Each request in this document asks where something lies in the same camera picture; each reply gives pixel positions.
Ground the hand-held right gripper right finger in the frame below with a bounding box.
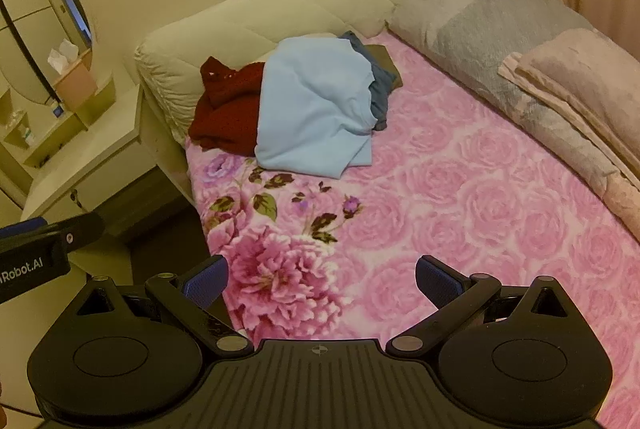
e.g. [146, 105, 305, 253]
[386, 255, 571, 357]

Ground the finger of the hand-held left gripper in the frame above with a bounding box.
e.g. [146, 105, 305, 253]
[0, 217, 48, 240]
[47, 211, 106, 256]

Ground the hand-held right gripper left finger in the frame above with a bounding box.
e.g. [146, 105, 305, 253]
[75, 255, 255, 357]

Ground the light blue sweatshirt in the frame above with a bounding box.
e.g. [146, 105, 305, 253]
[254, 37, 376, 180]

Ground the cream dressing table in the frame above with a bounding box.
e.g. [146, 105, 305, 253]
[0, 74, 161, 230]

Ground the pink floral blanket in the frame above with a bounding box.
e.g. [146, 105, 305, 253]
[184, 31, 640, 429]

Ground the pink tissue box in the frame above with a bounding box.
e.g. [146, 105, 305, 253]
[47, 39, 99, 102]

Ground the dark red sweater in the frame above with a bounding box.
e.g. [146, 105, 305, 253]
[189, 56, 266, 157]

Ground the round mirror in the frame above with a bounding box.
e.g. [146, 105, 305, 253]
[0, 0, 96, 104]

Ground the blue-grey garment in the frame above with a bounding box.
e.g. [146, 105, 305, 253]
[337, 31, 396, 132]

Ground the brown garment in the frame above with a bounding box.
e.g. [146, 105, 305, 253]
[365, 44, 404, 90]

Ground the pale pink quilt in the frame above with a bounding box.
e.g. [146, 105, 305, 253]
[497, 29, 640, 240]

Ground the grey duvet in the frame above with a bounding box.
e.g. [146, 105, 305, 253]
[387, 0, 621, 190]

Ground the cream padded headboard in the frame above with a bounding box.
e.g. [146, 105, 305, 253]
[134, 0, 483, 204]

